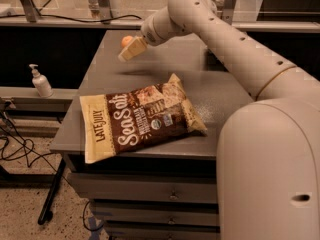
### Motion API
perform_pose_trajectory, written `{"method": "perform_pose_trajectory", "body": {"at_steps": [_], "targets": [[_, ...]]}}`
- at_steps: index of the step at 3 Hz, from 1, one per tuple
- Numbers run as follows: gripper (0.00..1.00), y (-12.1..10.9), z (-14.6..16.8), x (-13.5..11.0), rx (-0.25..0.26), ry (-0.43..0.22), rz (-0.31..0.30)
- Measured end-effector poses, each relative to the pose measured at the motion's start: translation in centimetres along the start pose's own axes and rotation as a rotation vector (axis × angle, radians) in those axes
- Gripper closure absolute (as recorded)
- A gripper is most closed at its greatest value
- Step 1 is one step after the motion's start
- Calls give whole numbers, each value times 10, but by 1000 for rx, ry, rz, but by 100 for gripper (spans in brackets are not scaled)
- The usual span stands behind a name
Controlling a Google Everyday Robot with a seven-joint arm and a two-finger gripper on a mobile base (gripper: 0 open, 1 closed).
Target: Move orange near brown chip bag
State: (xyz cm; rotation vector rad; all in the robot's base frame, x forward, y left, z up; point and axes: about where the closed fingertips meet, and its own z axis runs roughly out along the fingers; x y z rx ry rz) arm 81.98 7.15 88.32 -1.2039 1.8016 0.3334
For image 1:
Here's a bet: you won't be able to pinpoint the black cable on ledge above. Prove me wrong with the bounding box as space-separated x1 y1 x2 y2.
0 0 142 24

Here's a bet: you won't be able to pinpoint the orange fruit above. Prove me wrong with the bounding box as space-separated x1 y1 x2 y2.
121 35 133 48

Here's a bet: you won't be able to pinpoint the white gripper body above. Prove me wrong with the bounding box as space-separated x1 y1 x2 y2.
140 16 166 46

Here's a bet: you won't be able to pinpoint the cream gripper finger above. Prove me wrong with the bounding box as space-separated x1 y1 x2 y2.
118 36 147 62

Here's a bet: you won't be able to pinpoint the brown sea salt chip bag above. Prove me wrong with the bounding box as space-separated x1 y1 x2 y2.
80 74 207 164

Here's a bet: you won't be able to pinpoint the black floor cables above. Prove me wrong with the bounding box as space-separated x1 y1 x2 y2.
0 97 64 182

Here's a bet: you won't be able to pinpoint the black table leg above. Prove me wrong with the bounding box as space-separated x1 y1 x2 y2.
38 160 66 225

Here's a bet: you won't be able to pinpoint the grey drawer cabinet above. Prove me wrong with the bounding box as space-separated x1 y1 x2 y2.
51 31 251 240

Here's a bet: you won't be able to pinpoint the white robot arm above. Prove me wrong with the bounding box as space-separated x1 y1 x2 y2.
119 0 320 240

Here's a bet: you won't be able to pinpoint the white pump soap bottle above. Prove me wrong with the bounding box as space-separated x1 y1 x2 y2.
29 64 53 98

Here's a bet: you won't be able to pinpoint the metal window frame rail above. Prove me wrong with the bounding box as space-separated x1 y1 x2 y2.
0 0 320 34

